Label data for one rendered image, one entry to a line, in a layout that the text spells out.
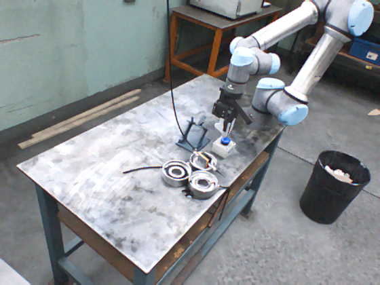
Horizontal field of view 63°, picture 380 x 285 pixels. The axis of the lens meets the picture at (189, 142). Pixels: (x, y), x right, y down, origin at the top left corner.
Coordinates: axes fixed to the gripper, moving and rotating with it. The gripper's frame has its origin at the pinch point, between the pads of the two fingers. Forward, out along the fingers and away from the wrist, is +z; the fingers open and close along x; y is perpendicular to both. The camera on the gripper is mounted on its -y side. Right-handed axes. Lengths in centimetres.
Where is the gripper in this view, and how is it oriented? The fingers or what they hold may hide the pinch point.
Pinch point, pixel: (226, 136)
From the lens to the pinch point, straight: 126.7
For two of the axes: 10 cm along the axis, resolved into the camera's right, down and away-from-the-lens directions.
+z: -1.6, 7.9, 6.0
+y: -8.0, -4.6, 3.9
